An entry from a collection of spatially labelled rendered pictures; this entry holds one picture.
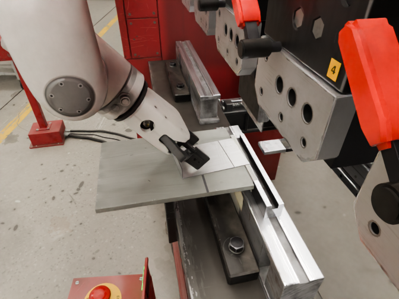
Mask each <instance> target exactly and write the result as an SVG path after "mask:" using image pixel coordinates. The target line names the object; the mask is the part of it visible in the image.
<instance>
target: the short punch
mask: <svg viewBox="0 0 399 299"><path fill-rule="evenodd" d="M238 93H239V95H240V96H241V98H242V104H243V106H244V108H245V109H246V111H247V112H248V113H249V115H250V117H251V118H252V120H253V121H254V122H255V124H256V125H257V127H258V129H259V130H260V132H262V129H263V124H264V122H267V121H269V118H268V116H267V115H266V114H265V113H264V111H263V110H262V108H261V107H260V106H259V104H258V101H257V94H256V91H255V78H254V77H253V76H252V75H240V79H239V92H238Z"/></svg>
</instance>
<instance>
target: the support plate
mask: <svg viewBox="0 0 399 299"><path fill-rule="evenodd" d="M193 133H194V134H195V135H196V136H197V137H199V141H198V142H197V143H198V144H194V145H199V144H205V143H209V142H215V141H221V140H224V139H230V136H229V134H228V132H227V130H226V128H223V129H213V130H207V131H198V132H193ZM204 177H205V181H206V184H207V187H208V190H209V192H208V193H207V191H206V188H205V185H204V182H203V179H202V175H200V176H195V177H189V178H186V179H182V178H181V175H180V172H179V170H178V167H177V165H176V162H175V159H174V158H173V155H167V154H165V153H163V152H162V151H160V150H159V149H157V148H156V147H155V146H153V145H152V144H150V143H149V142H148V141H146V140H145V139H144V138H137V139H127V140H121V141H112V142H102V146H101V153H100V164H99V176H98V182H97V194H96V206H95V211H96V213H97V214H98V213H102V212H109V211H117V210H121V209H129V208H136V207H141V206H148V205H155V204H160V203H167V202H174V201H182V200H186V199H193V198H201V197H206V196H213V195H220V194H225V193H232V192H240V191H244V190H251V189H254V184H253V182H252V180H251V178H250V176H249V174H248V172H247V170H246V168H245V166H240V167H235V168H230V169H227V170H222V171H217V172H213V173H208V174H204Z"/></svg>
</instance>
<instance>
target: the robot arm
mask: <svg viewBox="0 0 399 299"><path fill-rule="evenodd" d="M0 35H1V37H2V38H1V46H2V48H3V49H5V50H6V51H8V52H9V53H10V55H11V57H12V59H13V61H14V63H15V65H16V67H17V69H18V71H19V73H20V74H21V76H22V78H23V80H24V82H25V83H26V85H27V86H28V88H29V90H30V91H31V93H32V95H33V96H34V97H35V99H36V100H37V101H38V102H39V103H40V105H41V106H43V107H44V108H45V109H46V110H47V111H48V112H49V113H51V114H52V115H54V116H56V117H58V118H60V119H63V120H68V121H79V120H84V119H88V118H89V117H92V116H93V115H95V114H96V113H97V112H98V113H99V115H101V116H102V117H105V118H106V119H109V120H115V121H117V122H120V121H122V120H123V121H124V122H125V123H126V124H127V125H128V126H129V127H130V128H131V129H133V130H134V131H135V132H136V133H137V134H139V135H140V136H141V137H143V138H144V139H145V140H146V141H148V142H149V143H150V144H152V145H153V146H155V147H156V148H157V149H159V150H160V151H162V152H163V153H165V154H167V155H172V154H173V155H174V156H175V157H176V158H177V159H178V160H179V161H180V162H183V161H185V162H187V163H188V164H189V165H191V166H192V167H193V168H195V169H196V170H198V169H200V168H201V167H202V166H203V165H204V164H205V163H207V162H208V161H209V160H210V158H209V156H208V155H207V154H205V153H204V152H202V151H201V150H200V149H199V148H197V147H193V145H194V144H195V143H197V142H198V141H199V137H197V136H196V135H195V134H194V133H193V132H191V131H190V130H189V129H188V128H187V127H186V125H185V123H184V121H183V119H182V117H181V115H180V114H179V112H178V111H177V110H176V109H175V108H174V107H173V106H172V105H171V104H169V103H168V102H167V101H166V100H164V99H163V98H162V97H160V96H159V95H158V94H157V93H155V92H154V91H153V90H151V89H150V88H148V84H147V82H146V81H145V80H144V76H143V74H142V73H141V72H140V71H139V70H137V69H136V68H135V67H134V66H133V65H131V64H130V63H129V62H128V61H127V60H126V59H125V58H124V57H123V56H121V55H120V54H119V53H118V52H117V51H116V50H115V49H114V48H113V47H112V46H110V45H109V44H108V43H107V42H105V41H104V40H103V39H102V38H101V37H100V36H99V35H98V34H97V33H95V32H94V27H93V23H92V20H91V15H90V11H89V8H88V3H87V0H0ZM175 141H177V143H176V142H175ZM181 146H183V147H185V148H186V150H184V151H183V150H182V149H181V148H180V147H181Z"/></svg>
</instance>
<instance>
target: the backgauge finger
mask: <svg viewBox="0 0 399 299"><path fill-rule="evenodd" d="M258 146H259V147H260V149H261V151H262V152H263V154H264V155H268V154H276V153H281V152H290V151H293V150H292V149H291V147H290V146H289V144H288V143H287V142H286V140H285V139H284V138H283V139H274V140H269V141H259V142H258Z"/></svg>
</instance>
